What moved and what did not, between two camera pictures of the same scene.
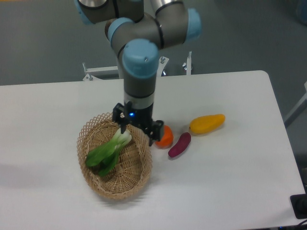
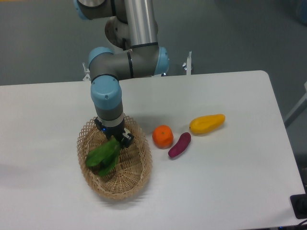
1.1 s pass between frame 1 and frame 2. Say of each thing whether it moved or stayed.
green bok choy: stayed
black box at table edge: stayed
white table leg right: stayed
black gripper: moved
